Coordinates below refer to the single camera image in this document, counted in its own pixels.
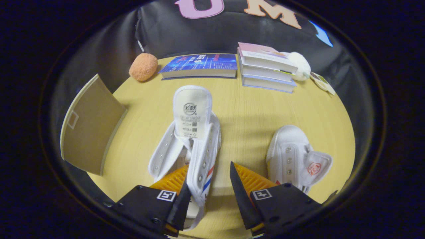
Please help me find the beige storage box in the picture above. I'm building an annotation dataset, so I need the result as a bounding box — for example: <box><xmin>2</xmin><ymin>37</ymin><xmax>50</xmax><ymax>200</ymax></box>
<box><xmin>60</xmin><ymin>74</ymin><xmax>128</xmax><ymax>176</ymax></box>

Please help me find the black backdrop cloth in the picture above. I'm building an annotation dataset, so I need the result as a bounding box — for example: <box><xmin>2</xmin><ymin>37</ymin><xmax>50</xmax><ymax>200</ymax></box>
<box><xmin>53</xmin><ymin>0</ymin><xmax>376</xmax><ymax>133</ymax></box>

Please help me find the pink cover book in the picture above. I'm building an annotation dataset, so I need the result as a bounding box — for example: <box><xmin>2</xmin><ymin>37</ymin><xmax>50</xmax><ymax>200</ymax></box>
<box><xmin>237</xmin><ymin>42</ymin><xmax>298</xmax><ymax>74</ymax></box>

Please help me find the white plush ball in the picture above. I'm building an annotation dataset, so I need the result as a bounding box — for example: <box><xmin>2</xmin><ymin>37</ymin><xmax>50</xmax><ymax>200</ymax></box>
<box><xmin>282</xmin><ymin>51</ymin><xmax>311</xmax><ymax>81</ymax></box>

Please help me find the pale blue cover book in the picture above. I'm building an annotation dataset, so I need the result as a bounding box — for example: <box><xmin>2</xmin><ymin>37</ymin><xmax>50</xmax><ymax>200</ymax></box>
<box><xmin>242</xmin><ymin>74</ymin><xmax>297</xmax><ymax>94</ymax></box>

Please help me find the small colour palette card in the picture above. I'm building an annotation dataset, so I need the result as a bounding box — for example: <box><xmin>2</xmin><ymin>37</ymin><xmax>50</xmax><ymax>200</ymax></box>
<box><xmin>310</xmin><ymin>71</ymin><xmax>336</xmax><ymax>96</ymax></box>

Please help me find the white canvas shoe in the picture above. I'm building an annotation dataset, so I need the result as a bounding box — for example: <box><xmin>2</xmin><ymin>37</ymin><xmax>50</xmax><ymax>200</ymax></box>
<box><xmin>266</xmin><ymin>125</ymin><xmax>333</xmax><ymax>195</ymax></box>
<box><xmin>148</xmin><ymin>85</ymin><xmax>222</xmax><ymax>231</ymax></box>

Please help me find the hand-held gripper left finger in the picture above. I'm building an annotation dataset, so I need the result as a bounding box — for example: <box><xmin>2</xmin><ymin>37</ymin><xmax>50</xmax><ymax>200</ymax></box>
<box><xmin>111</xmin><ymin>164</ymin><xmax>192</xmax><ymax>237</ymax></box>

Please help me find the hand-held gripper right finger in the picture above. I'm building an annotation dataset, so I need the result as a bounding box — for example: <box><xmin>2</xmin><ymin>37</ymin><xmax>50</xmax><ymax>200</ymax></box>
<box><xmin>230</xmin><ymin>162</ymin><xmax>322</xmax><ymax>237</ymax></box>

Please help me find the orange sponge ball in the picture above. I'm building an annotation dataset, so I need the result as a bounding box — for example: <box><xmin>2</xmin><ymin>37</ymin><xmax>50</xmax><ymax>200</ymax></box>
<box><xmin>128</xmin><ymin>52</ymin><xmax>159</xmax><ymax>82</ymax></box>

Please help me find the white cover book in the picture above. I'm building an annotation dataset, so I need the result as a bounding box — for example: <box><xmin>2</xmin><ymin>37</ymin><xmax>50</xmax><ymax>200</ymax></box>
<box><xmin>240</xmin><ymin>61</ymin><xmax>294</xmax><ymax>82</ymax></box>

